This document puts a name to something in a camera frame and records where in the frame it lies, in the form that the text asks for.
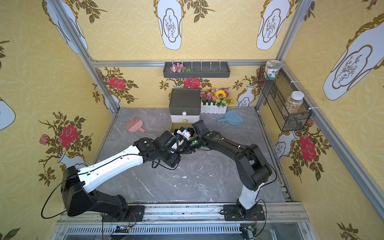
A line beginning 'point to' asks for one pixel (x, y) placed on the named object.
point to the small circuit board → (122, 229)
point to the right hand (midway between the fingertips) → (179, 148)
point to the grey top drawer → (187, 111)
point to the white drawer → (176, 118)
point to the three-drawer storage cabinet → (184, 97)
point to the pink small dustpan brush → (133, 125)
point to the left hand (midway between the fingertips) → (170, 153)
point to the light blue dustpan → (232, 117)
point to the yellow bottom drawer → (177, 125)
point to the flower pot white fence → (213, 100)
